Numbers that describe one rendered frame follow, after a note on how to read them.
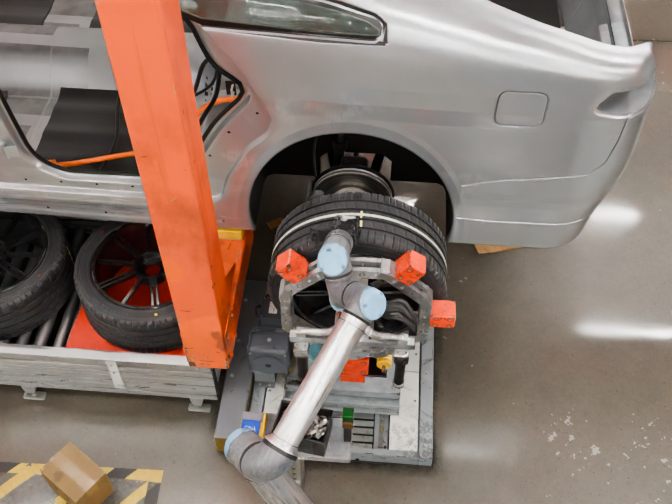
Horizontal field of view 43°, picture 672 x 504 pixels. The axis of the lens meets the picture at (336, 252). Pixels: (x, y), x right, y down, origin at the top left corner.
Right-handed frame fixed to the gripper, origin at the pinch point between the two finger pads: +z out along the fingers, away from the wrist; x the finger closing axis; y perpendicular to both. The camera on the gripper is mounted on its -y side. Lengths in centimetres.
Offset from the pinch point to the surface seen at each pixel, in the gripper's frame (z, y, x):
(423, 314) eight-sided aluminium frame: 2.0, 25.1, -37.9
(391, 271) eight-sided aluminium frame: -8.5, 16.4, -16.2
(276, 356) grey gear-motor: 30, -39, -69
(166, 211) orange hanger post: -36, -47, 19
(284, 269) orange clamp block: -11.9, -19.4, -12.5
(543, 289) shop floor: 121, 74, -85
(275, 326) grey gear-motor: 43, -42, -62
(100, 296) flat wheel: 32, -111, -40
